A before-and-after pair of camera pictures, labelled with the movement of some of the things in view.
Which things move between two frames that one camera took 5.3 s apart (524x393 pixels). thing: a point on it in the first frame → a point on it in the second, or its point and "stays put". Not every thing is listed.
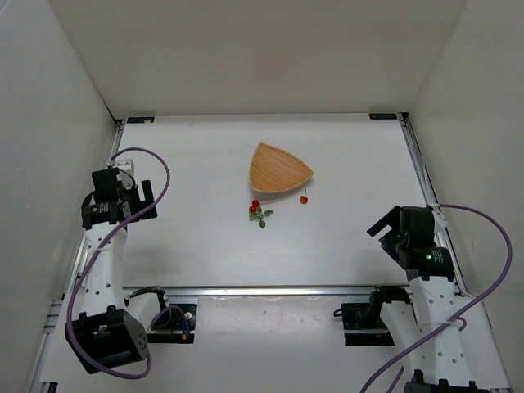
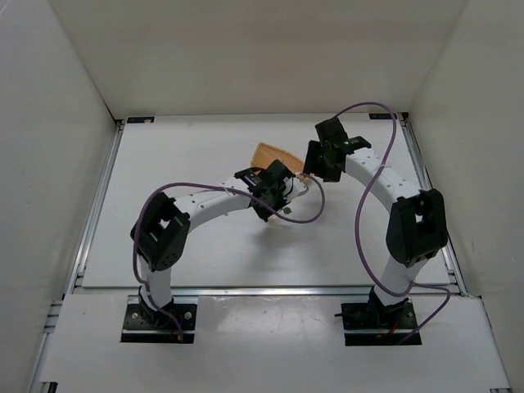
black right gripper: x=385 y=225 → x=318 y=160
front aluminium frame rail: x=269 y=291 stays put
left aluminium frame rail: x=42 y=361 stays put
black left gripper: x=144 y=201 → x=281 y=190
